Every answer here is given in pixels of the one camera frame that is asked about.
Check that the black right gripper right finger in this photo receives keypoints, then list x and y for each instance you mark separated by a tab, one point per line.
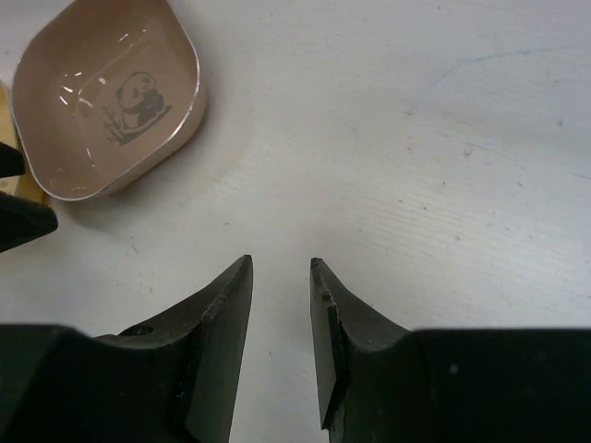
380	382

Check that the yellow square panda plate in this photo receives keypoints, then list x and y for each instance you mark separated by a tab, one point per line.
23	186

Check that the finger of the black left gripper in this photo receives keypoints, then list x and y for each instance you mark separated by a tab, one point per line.
22	220

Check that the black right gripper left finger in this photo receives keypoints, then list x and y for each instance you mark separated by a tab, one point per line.
170	378

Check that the brown square plate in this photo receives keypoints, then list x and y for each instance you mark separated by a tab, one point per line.
105	92

